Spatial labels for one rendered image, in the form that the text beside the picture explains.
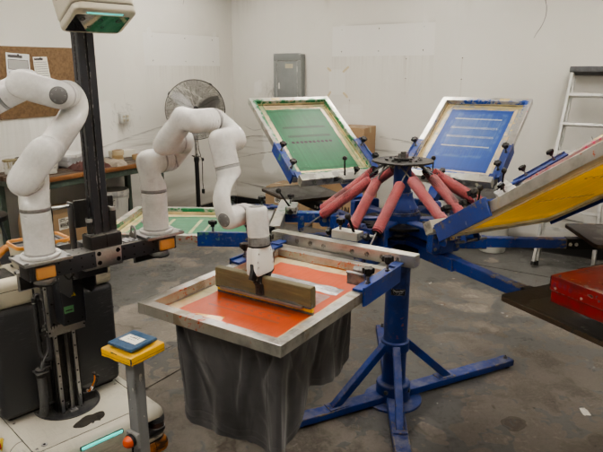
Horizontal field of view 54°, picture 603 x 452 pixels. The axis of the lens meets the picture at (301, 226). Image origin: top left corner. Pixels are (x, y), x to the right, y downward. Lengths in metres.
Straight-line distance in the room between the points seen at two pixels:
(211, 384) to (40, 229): 0.75
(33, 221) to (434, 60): 4.97
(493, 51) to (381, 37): 1.21
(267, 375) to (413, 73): 4.96
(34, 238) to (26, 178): 0.22
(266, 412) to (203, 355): 0.28
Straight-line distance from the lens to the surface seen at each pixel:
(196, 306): 2.07
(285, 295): 1.98
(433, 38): 6.40
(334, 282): 2.26
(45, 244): 2.09
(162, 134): 2.16
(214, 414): 2.14
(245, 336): 1.75
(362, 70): 6.72
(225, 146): 1.99
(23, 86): 1.95
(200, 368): 2.10
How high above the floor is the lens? 1.73
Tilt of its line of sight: 15 degrees down
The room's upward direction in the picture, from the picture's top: straight up
